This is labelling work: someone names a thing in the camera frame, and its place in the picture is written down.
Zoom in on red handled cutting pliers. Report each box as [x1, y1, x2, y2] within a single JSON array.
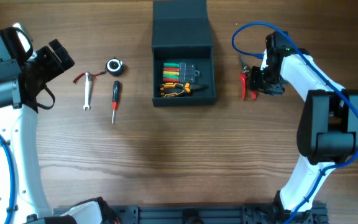
[[239, 55, 252, 100]]

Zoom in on black round tape measure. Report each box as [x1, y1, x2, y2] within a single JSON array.
[[106, 57, 125, 77]]

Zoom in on silver open-end wrench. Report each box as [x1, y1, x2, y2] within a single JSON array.
[[83, 72, 93, 111]]

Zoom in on precision screwdriver set case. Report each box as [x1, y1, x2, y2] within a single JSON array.
[[162, 62, 200, 83]]

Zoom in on orange black needle-nose pliers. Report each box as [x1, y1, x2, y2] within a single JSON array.
[[160, 83, 208, 98]]

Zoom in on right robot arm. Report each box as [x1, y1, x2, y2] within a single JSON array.
[[249, 31, 358, 223]]

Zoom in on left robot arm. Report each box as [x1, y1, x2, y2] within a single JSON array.
[[0, 23, 120, 224]]

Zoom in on black red screwdriver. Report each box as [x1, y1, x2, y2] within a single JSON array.
[[111, 80, 121, 124]]

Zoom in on dark green open box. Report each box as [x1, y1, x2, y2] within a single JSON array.
[[152, 0, 216, 107]]

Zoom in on right blue cable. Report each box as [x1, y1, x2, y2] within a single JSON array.
[[231, 21, 358, 224]]

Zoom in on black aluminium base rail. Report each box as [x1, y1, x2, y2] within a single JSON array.
[[52, 202, 329, 224]]

